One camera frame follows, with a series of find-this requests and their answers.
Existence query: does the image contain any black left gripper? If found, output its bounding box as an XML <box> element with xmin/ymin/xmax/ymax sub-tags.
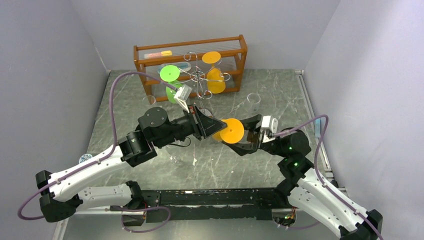
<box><xmin>157</xmin><ymin>104</ymin><xmax>228</xmax><ymax>149</ymax></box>

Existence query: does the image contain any orange plastic cup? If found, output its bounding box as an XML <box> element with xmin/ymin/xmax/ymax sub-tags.
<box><xmin>212</xmin><ymin>118</ymin><xmax>245</xmax><ymax>144</ymax></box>

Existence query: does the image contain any clear wine glass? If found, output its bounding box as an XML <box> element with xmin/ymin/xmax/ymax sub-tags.
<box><xmin>165</xmin><ymin>144</ymin><xmax>186</xmax><ymax>166</ymax></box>

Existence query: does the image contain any yellow plastic wine glass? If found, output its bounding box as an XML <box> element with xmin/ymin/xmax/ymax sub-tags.
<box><xmin>202</xmin><ymin>51</ymin><xmax>226</xmax><ymax>94</ymax></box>

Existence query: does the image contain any green plastic wine glass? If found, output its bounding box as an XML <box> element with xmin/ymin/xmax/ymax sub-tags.
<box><xmin>159</xmin><ymin>64</ymin><xmax>182</xmax><ymax>104</ymax></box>

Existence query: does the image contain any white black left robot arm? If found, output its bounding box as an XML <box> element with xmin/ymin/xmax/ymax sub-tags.
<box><xmin>36</xmin><ymin>105</ymin><xmax>227</xmax><ymax>223</ymax></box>

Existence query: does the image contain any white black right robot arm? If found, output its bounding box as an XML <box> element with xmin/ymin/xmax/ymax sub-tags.
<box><xmin>214</xmin><ymin>114</ymin><xmax>383</xmax><ymax>240</ymax></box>

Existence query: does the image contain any chrome wine glass rack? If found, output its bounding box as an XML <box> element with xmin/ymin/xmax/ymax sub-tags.
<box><xmin>180</xmin><ymin>51</ymin><xmax>231</xmax><ymax>116</ymax></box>

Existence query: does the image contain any wooden shelf rack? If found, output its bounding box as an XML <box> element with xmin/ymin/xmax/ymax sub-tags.
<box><xmin>133</xmin><ymin>34</ymin><xmax>248</xmax><ymax>102</ymax></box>

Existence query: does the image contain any clear glass right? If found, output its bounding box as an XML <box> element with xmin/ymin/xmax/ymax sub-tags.
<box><xmin>245</xmin><ymin>92</ymin><xmax>261</xmax><ymax>114</ymax></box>

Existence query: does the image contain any blue packaged item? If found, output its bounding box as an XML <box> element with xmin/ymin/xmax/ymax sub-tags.
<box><xmin>157</xmin><ymin>61</ymin><xmax>192</xmax><ymax>74</ymax></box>

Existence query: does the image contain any light blue pen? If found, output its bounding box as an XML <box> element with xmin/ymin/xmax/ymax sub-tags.
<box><xmin>314</xmin><ymin>118</ymin><xmax>321</xmax><ymax>139</ymax></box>

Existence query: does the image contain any pink yellow marker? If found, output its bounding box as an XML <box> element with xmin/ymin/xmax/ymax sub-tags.
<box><xmin>143</xmin><ymin>50</ymin><xmax>173</xmax><ymax>59</ymax></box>

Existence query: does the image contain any blue white patterned can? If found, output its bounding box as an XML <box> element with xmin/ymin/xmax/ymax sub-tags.
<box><xmin>78</xmin><ymin>153</ymin><xmax>93</xmax><ymax>164</ymax></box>

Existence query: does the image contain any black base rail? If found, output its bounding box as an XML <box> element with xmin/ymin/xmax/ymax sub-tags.
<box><xmin>109</xmin><ymin>187</ymin><xmax>299</xmax><ymax>227</ymax></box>

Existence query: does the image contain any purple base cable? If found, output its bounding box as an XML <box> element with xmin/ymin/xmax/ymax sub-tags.
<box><xmin>109</xmin><ymin>204</ymin><xmax>172</xmax><ymax>234</ymax></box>

